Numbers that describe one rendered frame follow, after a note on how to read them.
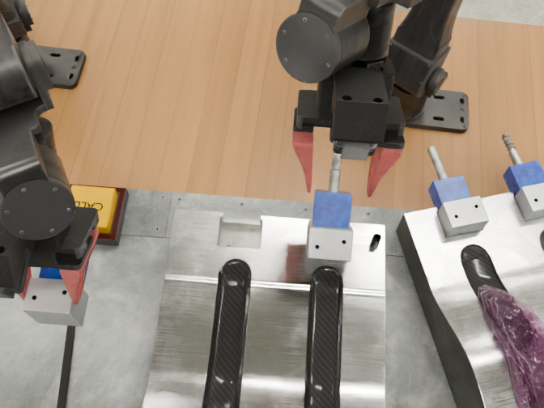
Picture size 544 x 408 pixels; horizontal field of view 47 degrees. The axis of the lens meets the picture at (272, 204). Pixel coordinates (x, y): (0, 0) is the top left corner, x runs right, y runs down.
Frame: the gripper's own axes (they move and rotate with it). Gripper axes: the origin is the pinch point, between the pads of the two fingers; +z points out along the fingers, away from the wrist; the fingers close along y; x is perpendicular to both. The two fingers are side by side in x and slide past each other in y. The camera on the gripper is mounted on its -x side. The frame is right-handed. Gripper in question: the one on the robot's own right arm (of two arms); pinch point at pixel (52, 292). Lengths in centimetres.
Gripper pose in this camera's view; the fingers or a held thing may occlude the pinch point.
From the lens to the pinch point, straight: 71.1
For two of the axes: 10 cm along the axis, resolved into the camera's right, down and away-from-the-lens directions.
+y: 10.0, 0.7, -0.1
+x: 0.5, -5.8, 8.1
